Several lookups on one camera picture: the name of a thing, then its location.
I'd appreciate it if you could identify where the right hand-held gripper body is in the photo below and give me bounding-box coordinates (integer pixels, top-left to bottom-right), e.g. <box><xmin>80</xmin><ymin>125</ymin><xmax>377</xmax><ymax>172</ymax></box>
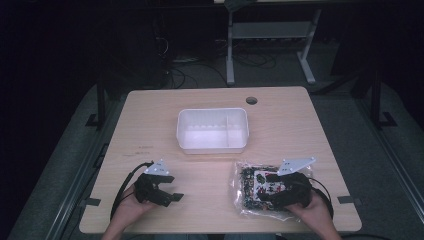
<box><xmin>276</xmin><ymin>156</ymin><xmax>318</xmax><ymax>208</ymax></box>

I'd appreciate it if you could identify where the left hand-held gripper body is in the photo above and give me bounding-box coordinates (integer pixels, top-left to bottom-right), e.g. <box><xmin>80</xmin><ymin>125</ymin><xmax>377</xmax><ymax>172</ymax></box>
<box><xmin>133</xmin><ymin>158</ymin><xmax>171</xmax><ymax>205</ymax></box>

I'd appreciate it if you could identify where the clear plastic printed packet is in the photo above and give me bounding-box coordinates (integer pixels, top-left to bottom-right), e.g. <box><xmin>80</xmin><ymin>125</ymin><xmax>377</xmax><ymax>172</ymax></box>
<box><xmin>228</xmin><ymin>160</ymin><xmax>316</xmax><ymax>223</ymax></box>

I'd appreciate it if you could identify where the white plastic storage box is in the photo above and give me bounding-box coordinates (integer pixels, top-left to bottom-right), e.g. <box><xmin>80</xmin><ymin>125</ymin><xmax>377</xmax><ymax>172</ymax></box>
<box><xmin>176</xmin><ymin>107</ymin><xmax>250</xmax><ymax>155</ymax></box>

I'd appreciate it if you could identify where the person's left hand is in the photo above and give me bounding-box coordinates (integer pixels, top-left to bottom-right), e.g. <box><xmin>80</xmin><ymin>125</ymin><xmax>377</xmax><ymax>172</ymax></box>
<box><xmin>111</xmin><ymin>184</ymin><xmax>157</xmax><ymax>230</ymax></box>

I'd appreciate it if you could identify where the person's right hand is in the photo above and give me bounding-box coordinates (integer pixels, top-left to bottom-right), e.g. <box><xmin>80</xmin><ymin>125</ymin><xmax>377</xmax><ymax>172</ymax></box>
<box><xmin>285</xmin><ymin>191</ymin><xmax>334</xmax><ymax>234</ymax></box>

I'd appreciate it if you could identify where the black table clamp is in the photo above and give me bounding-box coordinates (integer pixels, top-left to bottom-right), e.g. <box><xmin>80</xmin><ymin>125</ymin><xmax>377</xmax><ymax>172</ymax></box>
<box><xmin>79</xmin><ymin>197</ymin><xmax>102</xmax><ymax>208</ymax></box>
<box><xmin>337</xmin><ymin>195</ymin><xmax>363</xmax><ymax>206</ymax></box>

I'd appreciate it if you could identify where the black metal stand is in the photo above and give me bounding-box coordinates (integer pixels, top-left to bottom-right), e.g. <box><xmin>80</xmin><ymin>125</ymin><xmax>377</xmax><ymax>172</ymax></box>
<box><xmin>366</xmin><ymin>66</ymin><xmax>398</xmax><ymax>130</ymax></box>
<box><xmin>85</xmin><ymin>78</ymin><xmax>111</xmax><ymax>131</ymax></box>

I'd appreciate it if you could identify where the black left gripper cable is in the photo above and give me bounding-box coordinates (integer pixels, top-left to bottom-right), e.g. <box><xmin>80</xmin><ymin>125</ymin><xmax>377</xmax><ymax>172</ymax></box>
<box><xmin>109</xmin><ymin>161</ymin><xmax>155</xmax><ymax>221</ymax></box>

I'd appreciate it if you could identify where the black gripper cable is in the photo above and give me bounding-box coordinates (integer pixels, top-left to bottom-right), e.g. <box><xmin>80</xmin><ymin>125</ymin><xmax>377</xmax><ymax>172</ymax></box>
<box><xmin>308</xmin><ymin>177</ymin><xmax>335</xmax><ymax>219</ymax></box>
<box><xmin>109</xmin><ymin>161</ymin><xmax>155</xmax><ymax>221</ymax></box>

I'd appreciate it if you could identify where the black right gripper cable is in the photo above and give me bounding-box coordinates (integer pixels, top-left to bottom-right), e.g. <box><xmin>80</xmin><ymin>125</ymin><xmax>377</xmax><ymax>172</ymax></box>
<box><xmin>308</xmin><ymin>177</ymin><xmax>335</xmax><ymax>219</ymax></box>

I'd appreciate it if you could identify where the tangle of floor cables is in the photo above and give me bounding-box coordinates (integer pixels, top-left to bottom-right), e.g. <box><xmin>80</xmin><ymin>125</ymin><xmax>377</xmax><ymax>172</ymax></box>
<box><xmin>156</xmin><ymin>36</ymin><xmax>278</xmax><ymax>90</ymax></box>

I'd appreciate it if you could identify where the white metal desk frame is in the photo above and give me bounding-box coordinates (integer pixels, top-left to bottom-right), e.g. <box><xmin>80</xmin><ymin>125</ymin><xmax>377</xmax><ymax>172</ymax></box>
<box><xmin>223</xmin><ymin>0</ymin><xmax>324</xmax><ymax>87</ymax></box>

